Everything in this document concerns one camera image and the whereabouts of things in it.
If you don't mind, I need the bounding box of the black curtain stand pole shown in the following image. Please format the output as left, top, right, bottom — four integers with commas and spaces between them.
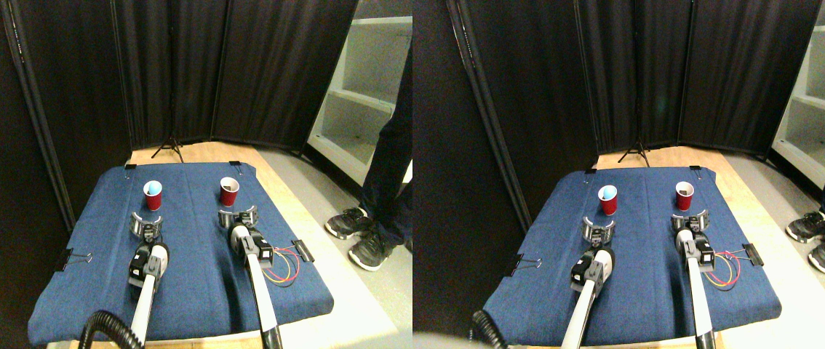
0, 0, 77, 233
445, 0, 533, 233

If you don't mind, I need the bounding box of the red cup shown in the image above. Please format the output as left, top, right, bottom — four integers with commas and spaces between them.
219, 177, 241, 208
143, 180, 164, 212
597, 185, 619, 217
675, 181, 696, 212

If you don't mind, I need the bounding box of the yellow wire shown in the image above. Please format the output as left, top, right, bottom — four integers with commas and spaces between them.
272, 254, 296, 284
714, 256, 738, 285

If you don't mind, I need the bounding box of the black ribbed hose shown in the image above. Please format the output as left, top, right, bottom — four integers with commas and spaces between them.
472, 310, 508, 346
78, 310, 144, 349

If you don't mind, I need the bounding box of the dark blue cloth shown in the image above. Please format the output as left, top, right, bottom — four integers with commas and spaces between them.
27, 162, 335, 347
475, 167, 782, 347

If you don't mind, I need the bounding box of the white shelf unit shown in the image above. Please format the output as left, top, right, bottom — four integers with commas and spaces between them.
770, 23, 825, 190
306, 16, 413, 186

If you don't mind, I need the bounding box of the red wire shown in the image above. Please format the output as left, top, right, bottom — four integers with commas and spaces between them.
712, 251, 745, 286
271, 247, 302, 281

